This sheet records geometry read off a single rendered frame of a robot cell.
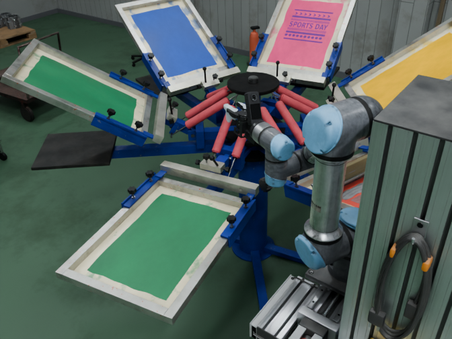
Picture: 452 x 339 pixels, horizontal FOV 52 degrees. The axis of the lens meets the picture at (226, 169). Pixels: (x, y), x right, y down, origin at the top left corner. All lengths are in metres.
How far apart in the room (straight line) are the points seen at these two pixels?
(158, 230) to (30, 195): 2.35
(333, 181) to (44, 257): 2.83
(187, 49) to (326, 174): 2.43
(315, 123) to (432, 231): 0.41
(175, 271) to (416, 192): 1.34
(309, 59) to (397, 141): 2.64
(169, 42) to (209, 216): 1.65
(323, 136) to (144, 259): 1.20
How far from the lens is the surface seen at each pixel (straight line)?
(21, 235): 4.06
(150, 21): 3.68
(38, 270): 3.70
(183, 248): 2.17
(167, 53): 3.49
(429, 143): 0.88
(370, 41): 6.04
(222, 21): 7.13
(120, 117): 2.79
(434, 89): 1.05
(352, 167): 2.32
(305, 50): 3.56
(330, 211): 1.35
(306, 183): 2.36
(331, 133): 1.17
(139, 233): 2.28
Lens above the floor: 2.44
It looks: 34 degrees down
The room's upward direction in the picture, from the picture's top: 2 degrees counter-clockwise
